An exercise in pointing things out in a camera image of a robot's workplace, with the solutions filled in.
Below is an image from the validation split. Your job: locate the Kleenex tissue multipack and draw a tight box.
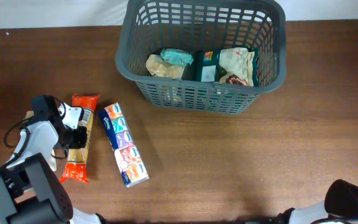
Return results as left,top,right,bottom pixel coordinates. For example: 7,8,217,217
98,103,149,188

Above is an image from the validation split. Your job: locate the orange spaghetti packet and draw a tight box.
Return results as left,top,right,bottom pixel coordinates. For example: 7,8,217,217
60,94,99,184

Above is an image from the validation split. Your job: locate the beige paper pouch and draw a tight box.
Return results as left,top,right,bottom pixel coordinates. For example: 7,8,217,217
145,54,185,79
24,111,57,172

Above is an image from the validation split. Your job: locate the teal torn wrapper piece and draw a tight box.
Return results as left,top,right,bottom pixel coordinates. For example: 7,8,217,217
160,49,193,66

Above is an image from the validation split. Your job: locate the grey plastic basket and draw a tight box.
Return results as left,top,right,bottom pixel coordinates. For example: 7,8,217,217
116,0,286,114

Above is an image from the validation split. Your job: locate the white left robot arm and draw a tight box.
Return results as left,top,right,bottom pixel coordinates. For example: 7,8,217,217
0,95,105,224

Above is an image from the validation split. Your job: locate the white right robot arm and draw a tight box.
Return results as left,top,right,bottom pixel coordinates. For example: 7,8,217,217
277,179,358,224

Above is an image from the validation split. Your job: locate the green Nescafe coffee bag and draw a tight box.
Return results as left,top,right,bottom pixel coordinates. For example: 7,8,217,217
194,47,259,87

